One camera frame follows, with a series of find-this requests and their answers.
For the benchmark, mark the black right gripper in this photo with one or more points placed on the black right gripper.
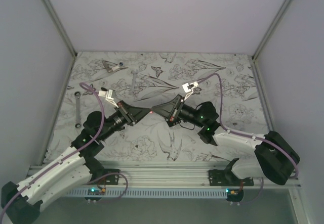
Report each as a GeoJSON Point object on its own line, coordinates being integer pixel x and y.
{"type": "Point", "coordinates": [167, 110]}

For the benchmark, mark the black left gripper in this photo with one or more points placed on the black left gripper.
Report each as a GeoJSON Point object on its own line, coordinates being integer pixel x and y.
{"type": "Point", "coordinates": [133, 114]}

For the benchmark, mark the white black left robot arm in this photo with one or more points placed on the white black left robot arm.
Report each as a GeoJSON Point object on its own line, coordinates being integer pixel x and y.
{"type": "Point", "coordinates": [23, 202]}

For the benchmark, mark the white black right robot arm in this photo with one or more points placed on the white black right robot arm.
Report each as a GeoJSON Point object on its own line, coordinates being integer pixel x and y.
{"type": "Point", "coordinates": [270, 155]}

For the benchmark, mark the chrome ratchet wrench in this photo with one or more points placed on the chrome ratchet wrench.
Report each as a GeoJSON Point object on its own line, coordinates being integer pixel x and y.
{"type": "Point", "coordinates": [77, 109]}

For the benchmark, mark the left controller board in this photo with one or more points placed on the left controller board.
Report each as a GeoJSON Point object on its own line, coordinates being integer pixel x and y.
{"type": "Point", "coordinates": [94, 194]}

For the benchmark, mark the controller board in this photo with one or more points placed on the controller board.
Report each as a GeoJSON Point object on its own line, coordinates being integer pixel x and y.
{"type": "Point", "coordinates": [94, 194]}
{"type": "Point", "coordinates": [234, 195]}

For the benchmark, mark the right controller board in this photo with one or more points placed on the right controller board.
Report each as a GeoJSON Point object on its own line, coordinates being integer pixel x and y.
{"type": "Point", "coordinates": [234, 195]}

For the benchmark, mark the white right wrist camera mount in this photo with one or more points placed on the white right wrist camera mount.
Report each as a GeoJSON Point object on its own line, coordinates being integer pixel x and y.
{"type": "Point", "coordinates": [189, 89]}

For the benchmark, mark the small metal bracket tool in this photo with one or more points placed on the small metal bracket tool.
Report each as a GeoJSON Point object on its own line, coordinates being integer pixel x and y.
{"type": "Point", "coordinates": [106, 66]}

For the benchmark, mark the aluminium frame rail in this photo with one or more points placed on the aluminium frame rail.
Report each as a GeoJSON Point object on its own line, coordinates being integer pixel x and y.
{"type": "Point", "coordinates": [166, 174]}

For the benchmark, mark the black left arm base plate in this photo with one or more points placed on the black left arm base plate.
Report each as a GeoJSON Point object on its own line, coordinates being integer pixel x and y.
{"type": "Point", "coordinates": [107, 176]}

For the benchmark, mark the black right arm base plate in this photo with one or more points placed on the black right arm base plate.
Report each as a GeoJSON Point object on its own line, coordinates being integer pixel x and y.
{"type": "Point", "coordinates": [222, 178]}

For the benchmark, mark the grey slotted cable duct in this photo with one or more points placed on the grey slotted cable duct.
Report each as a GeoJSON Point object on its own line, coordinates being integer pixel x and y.
{"type": "Point", "coordinates": [181, 193]}

